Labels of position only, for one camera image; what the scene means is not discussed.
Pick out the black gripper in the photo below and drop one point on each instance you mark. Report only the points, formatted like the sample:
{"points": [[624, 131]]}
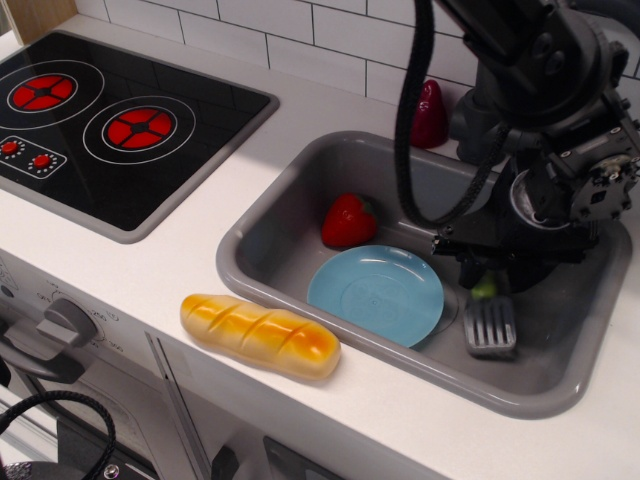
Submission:
{"points": [[534, 219]]}

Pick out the green handled grey spatula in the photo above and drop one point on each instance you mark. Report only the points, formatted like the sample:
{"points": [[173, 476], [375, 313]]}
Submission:
{"points": [[489, 321]]}

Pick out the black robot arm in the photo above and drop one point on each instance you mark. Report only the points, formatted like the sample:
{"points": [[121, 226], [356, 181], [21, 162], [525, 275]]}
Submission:
{"points": [[546, 105]]}

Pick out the blue plastic plate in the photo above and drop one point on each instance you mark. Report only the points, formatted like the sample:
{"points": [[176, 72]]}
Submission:
{"points": [[385, 290]]}

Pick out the grey sink basin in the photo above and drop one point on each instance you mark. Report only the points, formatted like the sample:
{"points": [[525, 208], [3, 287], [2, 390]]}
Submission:
{"points": [[271, 254]]}

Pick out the dark grey faucet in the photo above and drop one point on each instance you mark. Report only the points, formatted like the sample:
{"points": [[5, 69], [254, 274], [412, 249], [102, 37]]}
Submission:
{"points": [[476, 119]]}

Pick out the red toy strawberry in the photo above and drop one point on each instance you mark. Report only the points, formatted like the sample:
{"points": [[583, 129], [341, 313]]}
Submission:
{"points": [[349, 222]]}

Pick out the dark red toy fruit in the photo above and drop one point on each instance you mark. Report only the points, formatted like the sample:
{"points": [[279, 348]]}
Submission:
{"points": [[430, 126]]}

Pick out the toy bread loaf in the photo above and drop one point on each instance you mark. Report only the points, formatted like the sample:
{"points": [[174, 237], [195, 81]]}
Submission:
{"points": [[275, 339]]}

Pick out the black toy stove top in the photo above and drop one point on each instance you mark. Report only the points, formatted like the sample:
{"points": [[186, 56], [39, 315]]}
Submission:
{"points": [[115, 141]]}

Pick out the grey oven knob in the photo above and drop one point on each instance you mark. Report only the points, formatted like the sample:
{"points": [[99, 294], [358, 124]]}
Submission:
{"points": [[67, 324]]}

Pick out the wooden side panel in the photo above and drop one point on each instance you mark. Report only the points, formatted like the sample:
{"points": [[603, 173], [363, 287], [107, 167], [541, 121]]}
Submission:
{"points": [[31, 19]]}

